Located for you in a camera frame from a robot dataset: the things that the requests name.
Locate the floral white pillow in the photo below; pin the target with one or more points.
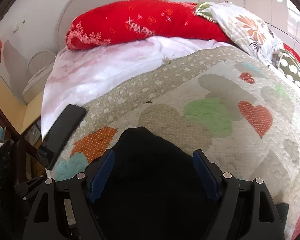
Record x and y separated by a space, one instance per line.
248 31

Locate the olive white dotted pillow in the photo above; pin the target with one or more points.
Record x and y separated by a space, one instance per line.
288 65

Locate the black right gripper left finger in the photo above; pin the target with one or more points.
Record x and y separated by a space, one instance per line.
63 209

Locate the black smartphone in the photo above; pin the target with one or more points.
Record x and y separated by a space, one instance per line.
59 134

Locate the dark wooden chair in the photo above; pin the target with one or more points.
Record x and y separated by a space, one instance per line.
23 153

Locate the black pants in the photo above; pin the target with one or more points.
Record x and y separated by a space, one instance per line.
153 192

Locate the red embroidered pillow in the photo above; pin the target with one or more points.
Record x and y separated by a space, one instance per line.
132 20

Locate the white fleece blanket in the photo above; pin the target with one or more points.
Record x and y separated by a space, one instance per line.
79 76

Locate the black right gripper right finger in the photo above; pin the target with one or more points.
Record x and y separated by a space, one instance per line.
240 209

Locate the patchwork heart quilt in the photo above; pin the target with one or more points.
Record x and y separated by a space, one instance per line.
244 116

